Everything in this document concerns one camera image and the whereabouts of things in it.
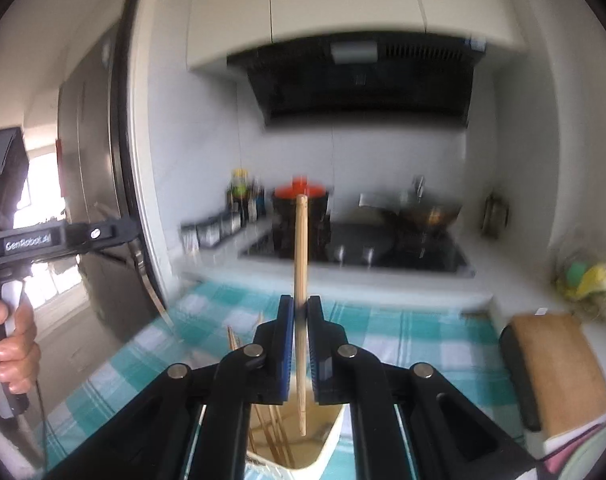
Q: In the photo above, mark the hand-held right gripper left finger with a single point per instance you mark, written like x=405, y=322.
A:
x=284, y=360

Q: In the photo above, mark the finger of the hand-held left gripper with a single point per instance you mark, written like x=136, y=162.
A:
x=103, y=232

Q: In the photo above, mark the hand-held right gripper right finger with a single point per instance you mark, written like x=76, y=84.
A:
x=317, y=360

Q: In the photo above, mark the wooden chopstick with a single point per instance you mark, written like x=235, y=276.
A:
x=282, y=435
x=231, y=340
x=260, y=321
x=300, y=250

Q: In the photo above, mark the cream ribbed utensil holder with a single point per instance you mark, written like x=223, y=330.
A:
x=328, y=442

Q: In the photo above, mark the person's left hand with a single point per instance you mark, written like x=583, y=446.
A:
x=18, y=355

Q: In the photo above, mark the grey refrigerator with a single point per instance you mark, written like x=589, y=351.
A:
x=90, y=160

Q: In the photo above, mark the row of spice jars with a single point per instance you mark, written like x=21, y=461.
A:
x=210, y=230

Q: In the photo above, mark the teal plaid tablecloth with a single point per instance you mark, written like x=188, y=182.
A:
x=433, y=340

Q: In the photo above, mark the black gas stove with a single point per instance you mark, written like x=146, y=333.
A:
x=408, y=255

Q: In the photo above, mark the black clay pot red lid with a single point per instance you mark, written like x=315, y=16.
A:
x=285, y=220

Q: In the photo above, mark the yellow cap sauce bottle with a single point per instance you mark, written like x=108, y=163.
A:
x=239, y=190

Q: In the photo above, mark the dark metal wok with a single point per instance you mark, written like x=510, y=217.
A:
x=430, y=215

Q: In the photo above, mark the wooden cutting board black edge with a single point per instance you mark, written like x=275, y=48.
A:
x=558, y=365

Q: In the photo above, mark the black range hood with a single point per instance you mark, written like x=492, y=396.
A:
x=358, y=90

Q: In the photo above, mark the white upper cabinet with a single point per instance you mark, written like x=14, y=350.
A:
x=343, y=0

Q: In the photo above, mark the black door frame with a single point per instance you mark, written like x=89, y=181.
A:
x=135, y=160

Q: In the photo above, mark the glass jar with metal frame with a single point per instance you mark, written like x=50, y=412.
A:
x=495, y=215

